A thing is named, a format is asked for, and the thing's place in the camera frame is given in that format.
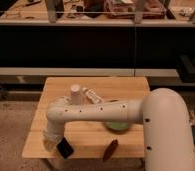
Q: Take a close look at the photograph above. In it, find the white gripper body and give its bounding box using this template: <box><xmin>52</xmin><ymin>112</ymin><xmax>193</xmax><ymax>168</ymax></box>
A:
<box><xmin>43</xmin><ymin>130</ymin><xmax>62</xmax><ymax>152</ymax></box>

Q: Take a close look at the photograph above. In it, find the wooden table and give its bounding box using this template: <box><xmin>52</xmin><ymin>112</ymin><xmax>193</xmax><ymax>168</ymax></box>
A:
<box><xmin>22</xmin><ymin>77</ymin><xmax>150</xmax><ymax>161</ymax></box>

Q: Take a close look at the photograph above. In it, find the white tube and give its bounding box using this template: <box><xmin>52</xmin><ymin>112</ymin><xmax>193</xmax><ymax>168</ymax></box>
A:
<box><xmin>82</xmin><ymin>87</ymin><xmax>103</xmax><ymax>104</ymax></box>

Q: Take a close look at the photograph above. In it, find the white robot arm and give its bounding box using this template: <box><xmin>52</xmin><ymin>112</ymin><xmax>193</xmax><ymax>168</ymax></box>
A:
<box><xmin>43</xmin><ymin>88</ymin><xmax>195</xmax><ymax>171</ymax></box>

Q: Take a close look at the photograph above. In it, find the green round plate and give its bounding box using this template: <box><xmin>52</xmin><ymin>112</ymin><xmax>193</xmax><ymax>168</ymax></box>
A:
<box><xmin>104</xmin><ymin>122</ymin><xmax>131</xmax><ymax>132</ymax></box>

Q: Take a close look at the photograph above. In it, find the white paper cup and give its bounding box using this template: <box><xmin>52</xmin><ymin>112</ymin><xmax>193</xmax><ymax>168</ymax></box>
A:
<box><xmin>70</xmin><ymin>84</ymin><xmax>83</xmax><ymax>105</ymax></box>

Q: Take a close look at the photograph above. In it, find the black smartphone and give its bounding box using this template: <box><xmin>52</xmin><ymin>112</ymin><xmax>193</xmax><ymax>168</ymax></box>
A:
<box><xmin>57</xmin><ymin>138</ymin><xmax>74</xmax><ymax>159</ymax></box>

